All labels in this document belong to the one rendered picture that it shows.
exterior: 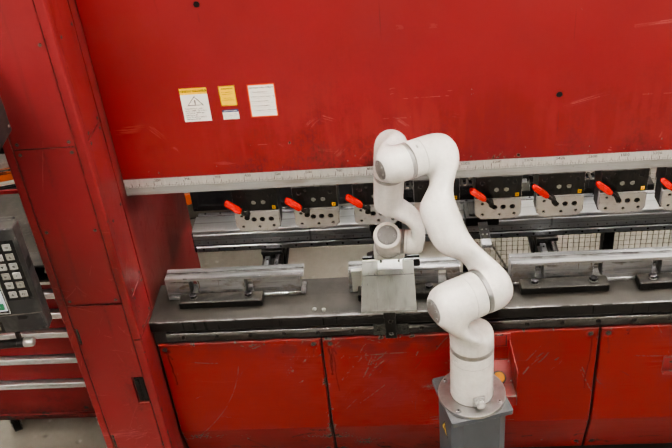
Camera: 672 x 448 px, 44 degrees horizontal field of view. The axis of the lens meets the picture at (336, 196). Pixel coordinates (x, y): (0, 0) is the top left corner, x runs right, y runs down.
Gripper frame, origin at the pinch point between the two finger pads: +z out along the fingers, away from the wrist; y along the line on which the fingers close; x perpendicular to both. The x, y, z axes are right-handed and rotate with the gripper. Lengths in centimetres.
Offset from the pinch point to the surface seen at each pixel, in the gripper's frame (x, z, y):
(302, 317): 17.6, 10.7, 31.3
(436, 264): 0.8, 11.9, -16.0
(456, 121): -34, -34, -23
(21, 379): 30, 67, 157
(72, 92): -37, -67, 86
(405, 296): 14.2, -3.3, -4.7
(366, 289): 10.8, -0.4, 8.2
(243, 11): -60, -65, 38
